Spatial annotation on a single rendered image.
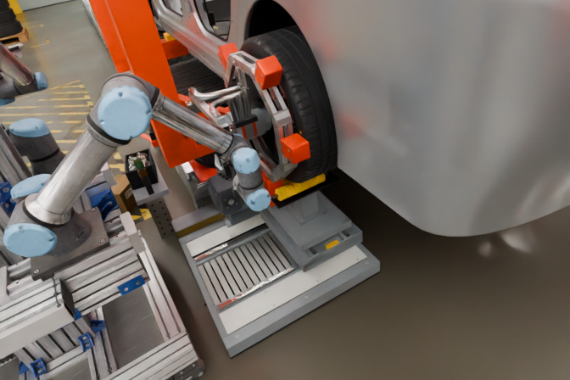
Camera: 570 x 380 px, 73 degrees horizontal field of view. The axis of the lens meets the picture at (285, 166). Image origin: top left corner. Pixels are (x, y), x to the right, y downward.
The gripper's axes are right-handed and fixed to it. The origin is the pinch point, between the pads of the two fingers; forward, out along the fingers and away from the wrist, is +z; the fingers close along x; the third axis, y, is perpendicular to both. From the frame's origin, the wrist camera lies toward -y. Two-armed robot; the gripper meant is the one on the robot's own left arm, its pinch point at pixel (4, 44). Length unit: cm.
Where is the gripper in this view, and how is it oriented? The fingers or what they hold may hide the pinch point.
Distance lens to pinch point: 228.6
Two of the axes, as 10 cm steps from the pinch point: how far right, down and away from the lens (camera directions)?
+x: 9.5, -1.7, 2.5
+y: 0.1, 8.5, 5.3
